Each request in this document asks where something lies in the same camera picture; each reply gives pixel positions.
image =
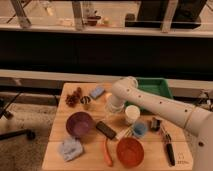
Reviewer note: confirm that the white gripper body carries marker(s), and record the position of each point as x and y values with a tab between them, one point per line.
114	104

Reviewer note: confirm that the white paper cup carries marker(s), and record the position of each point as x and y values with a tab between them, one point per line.
132	113

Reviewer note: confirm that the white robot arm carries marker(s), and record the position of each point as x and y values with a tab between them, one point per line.
195	120

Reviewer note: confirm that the blue small cup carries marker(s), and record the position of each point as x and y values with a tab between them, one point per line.
139	129

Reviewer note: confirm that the blue sponge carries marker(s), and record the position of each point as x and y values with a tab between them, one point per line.
97	92

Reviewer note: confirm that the black rectangular block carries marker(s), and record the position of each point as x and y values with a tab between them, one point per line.
106	130

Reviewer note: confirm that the black white striped ball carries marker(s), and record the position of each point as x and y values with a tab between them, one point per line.
85	101

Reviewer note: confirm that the purple bowl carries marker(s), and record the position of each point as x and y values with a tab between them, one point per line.
79	124

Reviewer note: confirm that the wooden table board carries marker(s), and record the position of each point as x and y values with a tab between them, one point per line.
155	158

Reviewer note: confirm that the small dark metal can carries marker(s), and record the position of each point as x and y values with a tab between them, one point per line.
155	124

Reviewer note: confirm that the green plastic tray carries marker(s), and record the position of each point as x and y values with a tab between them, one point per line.
157	86

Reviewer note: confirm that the orange bowl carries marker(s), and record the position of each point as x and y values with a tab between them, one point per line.
130	152

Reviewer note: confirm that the orange carrot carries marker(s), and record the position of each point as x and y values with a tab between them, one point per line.
107	156

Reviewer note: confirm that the light blue crumpled cloth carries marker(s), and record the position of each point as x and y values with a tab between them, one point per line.
70	149

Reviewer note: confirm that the black office chair base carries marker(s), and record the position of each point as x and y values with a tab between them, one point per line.
12	129

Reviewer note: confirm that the cream handled utensil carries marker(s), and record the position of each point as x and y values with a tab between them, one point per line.
123	133

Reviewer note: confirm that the black handled utensil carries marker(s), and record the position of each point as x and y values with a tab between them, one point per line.
168	145

